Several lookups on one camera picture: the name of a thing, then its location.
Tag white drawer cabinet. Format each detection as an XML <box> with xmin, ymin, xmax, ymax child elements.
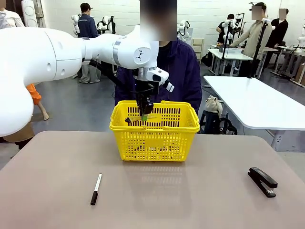
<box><xmin>192</xmin><ymin>38</ymin><xmax>205</xmax><ymax>60</ymax></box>

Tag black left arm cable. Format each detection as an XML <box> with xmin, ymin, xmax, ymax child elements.
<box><xmin>89</xmin><ymin>59</ymin><xmax>138</xmax><ymax>94</ymax></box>

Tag person in black clothes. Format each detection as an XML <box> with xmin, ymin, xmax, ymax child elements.
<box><xmin>263</xmin><ymin>8</ymin><xmax>289</xmax><ymax>70</ymax></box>

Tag thin black tripod stand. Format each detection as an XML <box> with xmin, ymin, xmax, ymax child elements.
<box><xmin>221</xmin><ymin>22</ymin><xmax>233</xmax><ymax>60</ymax></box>

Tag dark stool with backpack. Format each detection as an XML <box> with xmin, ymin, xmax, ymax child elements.
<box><xmin>199</xmin><ymin>111</ymin><xmax>238</xmax><ymax>136</ymax></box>

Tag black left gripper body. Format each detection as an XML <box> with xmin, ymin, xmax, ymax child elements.
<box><xmin>135</xmin><ymin>80</ymin><xmax>155</xmax><ymax>107</ymax></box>

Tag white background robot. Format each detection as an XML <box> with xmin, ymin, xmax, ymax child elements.
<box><xmin>96</xmin><ymin>15</ymin><xmax>117</xmax><ymax>35</ymax></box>
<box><xmin>177</xmin><ymin>19</ymin><xmax>191</xmax><ymax>42</ymax></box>
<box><xmin>71</xmin><ymin>14</ymin><xmax>81</xmax><ymax>36</ymax></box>

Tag person in beige coat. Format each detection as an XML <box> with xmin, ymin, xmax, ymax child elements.
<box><xmin>230</xmin><ymin>1</ymin><xmax>272</xmax><ymax>78</ymax></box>

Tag white standing air conditioner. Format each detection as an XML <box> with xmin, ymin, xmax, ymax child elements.
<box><xmin>20</xmin><ymin>0</ymin><xmax>46</xmax><ymax>28</ymax></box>

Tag black stapler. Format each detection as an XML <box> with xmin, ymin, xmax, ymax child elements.
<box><xmin>247</xmin><ymin>167</ymin><xmax>278</xmax><ymax>198</ymax></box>

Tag white desks with cables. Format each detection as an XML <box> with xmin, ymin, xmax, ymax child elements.
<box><xmin>270</xmin><ymin>45</ymin><xmax>305</xmax><ymax>84</ymax></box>

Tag tall black tripod stand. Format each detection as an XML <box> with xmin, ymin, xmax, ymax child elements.
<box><xmin>247</xmin><ymin>20</ymin><xmax>270</xmax><ymax>79</ymax></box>

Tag beige cloth bag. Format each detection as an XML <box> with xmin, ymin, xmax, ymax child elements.
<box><xmin>205</xmin><ymin>94</ymin><xmax>224</xmax><ymax>118</ymax></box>

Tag white background desk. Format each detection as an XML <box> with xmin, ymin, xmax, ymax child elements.
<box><xmin>207</xmin><ymin>48</ymin><xmax>253</xmax><ymax>77</ymax></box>

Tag person in purple jacket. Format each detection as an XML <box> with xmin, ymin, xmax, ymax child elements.
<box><xmin>114</xmin><ymin>0</ymin><xmax>203</xmax><ymax>115</ymax></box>

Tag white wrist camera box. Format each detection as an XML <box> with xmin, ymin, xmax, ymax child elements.
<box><xmin>145</xmin><ymin>67</ymin><xmax>175</xmax><ymax>93</ymax></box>

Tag white marker with black cap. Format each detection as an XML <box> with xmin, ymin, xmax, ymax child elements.
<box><xmin>90</xmin><ymin>173</ymin><xmax>103</xmax><ymax>206</ymax></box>

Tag yellow plastic shopping basket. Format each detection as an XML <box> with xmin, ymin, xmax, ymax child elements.
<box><xmin>109</xmin><ymin>99</ymin><xmax>201</xmax><ymax>162</ymax></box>

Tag person in black t-shirt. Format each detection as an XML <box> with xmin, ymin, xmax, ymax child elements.
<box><xmin>216</xmin><ymin>13</ymin><xmax>235</xmax><ymax>46</ymax></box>

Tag mannequin with orange pants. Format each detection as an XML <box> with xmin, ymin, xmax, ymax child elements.
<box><xmin>0</xmin><ymin>0</ymin><xmax>50</xmax><ymax>121</ymax></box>

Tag man in blue jacket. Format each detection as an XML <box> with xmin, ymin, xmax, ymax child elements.
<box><xmin>77</xmin><ymin>2</ymin><xmax>101</xmax><ymax>84</ymax></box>

